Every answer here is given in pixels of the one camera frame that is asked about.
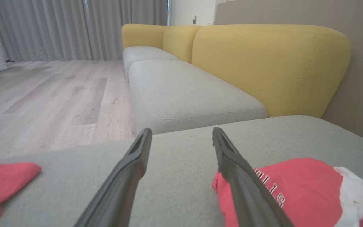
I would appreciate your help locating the narrow yellow sofa back cushion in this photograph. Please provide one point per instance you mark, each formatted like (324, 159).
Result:
(178, 41)

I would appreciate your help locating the red white basketball jersey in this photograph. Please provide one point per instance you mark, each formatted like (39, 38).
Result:
(310, 189)

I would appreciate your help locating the short grey sofa seat cushion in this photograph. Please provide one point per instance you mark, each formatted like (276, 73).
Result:
(143, 53)

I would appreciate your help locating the large grey sofa ottoman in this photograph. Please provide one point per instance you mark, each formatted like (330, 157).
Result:
(175, 164)

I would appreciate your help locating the red basketball shorts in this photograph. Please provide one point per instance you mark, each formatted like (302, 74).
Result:
(2, 183)

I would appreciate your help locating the dark wall socket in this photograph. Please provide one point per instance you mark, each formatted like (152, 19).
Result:
(194, 19)

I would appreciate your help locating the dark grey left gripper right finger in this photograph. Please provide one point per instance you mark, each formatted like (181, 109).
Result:
(247, 195)

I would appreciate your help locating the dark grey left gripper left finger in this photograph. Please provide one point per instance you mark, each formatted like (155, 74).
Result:
(121, 189)

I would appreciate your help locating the yellow sofa end cushion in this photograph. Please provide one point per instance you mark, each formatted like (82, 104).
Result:
(140, 34)

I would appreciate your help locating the grey pleated curtain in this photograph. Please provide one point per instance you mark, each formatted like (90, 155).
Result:
(58, 28)

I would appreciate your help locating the wide yellow sofa back cushion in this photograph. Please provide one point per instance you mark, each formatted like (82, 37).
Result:
(263, 63)

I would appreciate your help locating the long grey sofa seat cushion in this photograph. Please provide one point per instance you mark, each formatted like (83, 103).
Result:
(181, 94)

